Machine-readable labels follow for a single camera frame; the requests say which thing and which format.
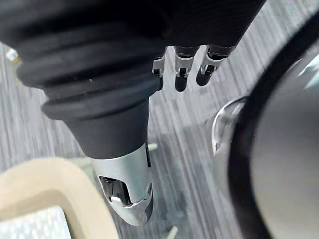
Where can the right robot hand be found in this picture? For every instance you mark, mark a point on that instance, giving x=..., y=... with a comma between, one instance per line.
x=94, y=64

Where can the beige laundry basket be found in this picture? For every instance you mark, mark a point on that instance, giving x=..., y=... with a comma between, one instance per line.
x=82, y=194

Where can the light blue-white garment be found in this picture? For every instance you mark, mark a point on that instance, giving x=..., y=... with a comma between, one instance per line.
x=32, y=224

